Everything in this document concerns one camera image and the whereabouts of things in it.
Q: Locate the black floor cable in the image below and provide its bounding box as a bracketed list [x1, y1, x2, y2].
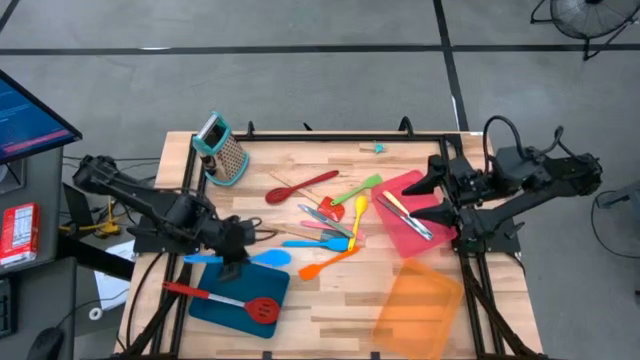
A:
[589, 188, 640, 261]

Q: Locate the small red scraper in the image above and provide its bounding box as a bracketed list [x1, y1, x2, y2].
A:
[317, 195, 346, 223]

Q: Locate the green silicone spatula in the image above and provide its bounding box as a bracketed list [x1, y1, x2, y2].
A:
[329, 173, 384, 207]

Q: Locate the wooden-handled grey spatula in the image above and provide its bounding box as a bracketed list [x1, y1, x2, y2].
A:
[269, 223, 346, 246]

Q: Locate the light blue silicone spatula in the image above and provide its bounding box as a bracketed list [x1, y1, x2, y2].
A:
[282, 236, 350, 253]

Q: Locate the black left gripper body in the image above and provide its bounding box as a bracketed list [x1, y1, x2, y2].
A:
[202, 214, 257, 264]

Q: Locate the black computer mouse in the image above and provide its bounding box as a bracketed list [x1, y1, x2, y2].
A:
[25, 326, 66, 360]

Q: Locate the pink translucent plastic bin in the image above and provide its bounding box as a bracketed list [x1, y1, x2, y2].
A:
[370, 169, 459, 259]

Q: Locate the dark kitchen knife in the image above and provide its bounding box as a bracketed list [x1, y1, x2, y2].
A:
[374, 194, 430, 241]

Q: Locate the pink silicone spatula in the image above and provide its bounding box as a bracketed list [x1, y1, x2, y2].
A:
[300, 220, 367, 242]

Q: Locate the black keyboard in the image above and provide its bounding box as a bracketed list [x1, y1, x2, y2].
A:
[0, 277, 17, 339]

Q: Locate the red metal-shaft slotted turner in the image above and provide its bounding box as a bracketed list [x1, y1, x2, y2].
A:
[162, 280, 282, 325]

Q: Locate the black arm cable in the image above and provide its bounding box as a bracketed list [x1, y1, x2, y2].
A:
[247, 216, 280, 245]
[481, 114, 527, 174]

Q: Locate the grey operator desk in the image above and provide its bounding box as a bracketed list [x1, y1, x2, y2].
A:
[0, 147, 80, 360]

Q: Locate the blue-screen computer monitor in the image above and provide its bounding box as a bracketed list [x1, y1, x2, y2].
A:
[0, 68, 84, 166]

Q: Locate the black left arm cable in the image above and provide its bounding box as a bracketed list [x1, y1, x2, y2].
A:
[247, 216, 280, 245]

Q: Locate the yellow silicone spoon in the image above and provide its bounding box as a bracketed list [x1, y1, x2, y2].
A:
[347, 195, 370, 252]

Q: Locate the thin wooden stick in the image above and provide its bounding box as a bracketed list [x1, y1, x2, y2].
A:
[268, 171, 321, 206]

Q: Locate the teal plastic bin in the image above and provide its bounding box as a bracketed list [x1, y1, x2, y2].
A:
[188, 259, 292, 340]

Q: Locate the black floor fan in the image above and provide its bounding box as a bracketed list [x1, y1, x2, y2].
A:
[529, 0, 640, 62]

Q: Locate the teal metal box grater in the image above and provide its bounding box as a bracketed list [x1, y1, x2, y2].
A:
[192, 110, 251, 188]

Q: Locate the orange silicone spatula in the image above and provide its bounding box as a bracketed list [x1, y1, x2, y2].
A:
[298, 245, 361, 282]

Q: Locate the red silicone slotted spoon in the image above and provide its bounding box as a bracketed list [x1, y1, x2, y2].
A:
[264, 169, 341, 205]

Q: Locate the cream-handled patterned knife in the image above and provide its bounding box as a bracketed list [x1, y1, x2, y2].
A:
[382, 189, 434, 240]

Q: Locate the yellow floor cable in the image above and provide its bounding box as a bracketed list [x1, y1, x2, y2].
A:
[58, 197, 123, 239]

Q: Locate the white paper sheet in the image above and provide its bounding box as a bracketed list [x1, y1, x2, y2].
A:
[93, 239, 137, 312]

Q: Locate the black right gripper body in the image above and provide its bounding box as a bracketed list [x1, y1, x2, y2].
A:
[439, 157, 494, 231]

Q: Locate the blue silicone spoon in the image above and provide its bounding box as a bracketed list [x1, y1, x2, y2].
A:
[182, 248, 293, 269]

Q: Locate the orange translucent plastic bin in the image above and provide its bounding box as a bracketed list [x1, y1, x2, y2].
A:
[372, 257, 465, 360]

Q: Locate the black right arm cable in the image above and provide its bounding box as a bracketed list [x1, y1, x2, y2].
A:
[481, 114, 527, 174]

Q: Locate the red printed box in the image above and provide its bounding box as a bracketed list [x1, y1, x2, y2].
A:
[0, 201, 41, 267]

